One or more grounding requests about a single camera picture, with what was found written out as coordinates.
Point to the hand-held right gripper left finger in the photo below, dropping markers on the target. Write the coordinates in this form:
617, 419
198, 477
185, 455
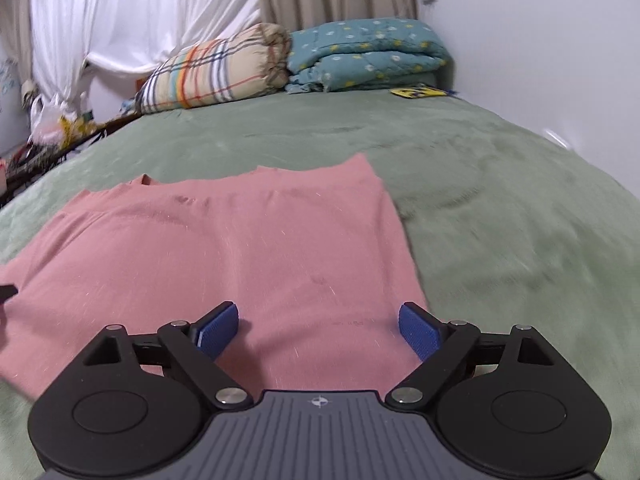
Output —
217, 327

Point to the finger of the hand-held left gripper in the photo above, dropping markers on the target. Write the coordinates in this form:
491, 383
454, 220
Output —
6, 292

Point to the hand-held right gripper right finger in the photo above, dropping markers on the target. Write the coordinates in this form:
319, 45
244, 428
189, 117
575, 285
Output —
420, 330

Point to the pink garment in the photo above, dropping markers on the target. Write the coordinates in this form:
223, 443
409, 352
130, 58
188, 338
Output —
225, 240

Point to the black metal rack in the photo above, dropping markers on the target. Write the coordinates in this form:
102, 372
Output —
30, 165

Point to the green fleece blanket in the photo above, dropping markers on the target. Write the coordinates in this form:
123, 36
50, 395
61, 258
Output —
500, 200

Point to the clear plastic bag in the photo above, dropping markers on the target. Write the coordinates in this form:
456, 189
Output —
47, 120

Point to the beige curtain tieback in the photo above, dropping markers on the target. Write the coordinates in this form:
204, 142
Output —
29, 92

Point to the small white object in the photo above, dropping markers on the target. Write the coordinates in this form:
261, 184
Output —
557, 137

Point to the yellow packet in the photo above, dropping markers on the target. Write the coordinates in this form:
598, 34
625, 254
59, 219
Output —
420, 92

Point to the plaid striped pillow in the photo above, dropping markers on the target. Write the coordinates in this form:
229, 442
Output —
210, 70

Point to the teal printed quilt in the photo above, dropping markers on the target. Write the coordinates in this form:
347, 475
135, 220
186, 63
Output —
370, 55

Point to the white curtain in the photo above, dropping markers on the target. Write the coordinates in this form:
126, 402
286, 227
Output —
125, 10

